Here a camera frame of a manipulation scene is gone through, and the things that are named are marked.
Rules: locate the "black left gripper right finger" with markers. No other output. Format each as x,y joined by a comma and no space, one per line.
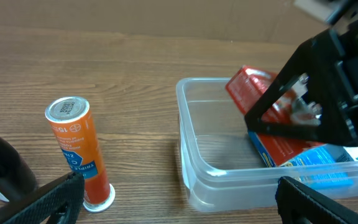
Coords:
299,204

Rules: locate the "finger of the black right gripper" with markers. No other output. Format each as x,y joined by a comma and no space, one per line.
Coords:
320,58

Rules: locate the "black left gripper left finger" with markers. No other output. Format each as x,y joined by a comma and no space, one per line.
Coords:
59,201

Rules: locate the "blue VapoDrops box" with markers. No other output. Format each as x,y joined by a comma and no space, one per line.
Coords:
279,152

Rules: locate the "orange vitamin tube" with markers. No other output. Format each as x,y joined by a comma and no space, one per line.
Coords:
72,123

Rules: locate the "red Panadol box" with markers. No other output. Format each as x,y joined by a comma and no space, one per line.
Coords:
249,84

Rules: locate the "clear plastic container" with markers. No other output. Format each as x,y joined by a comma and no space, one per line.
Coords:
220,167

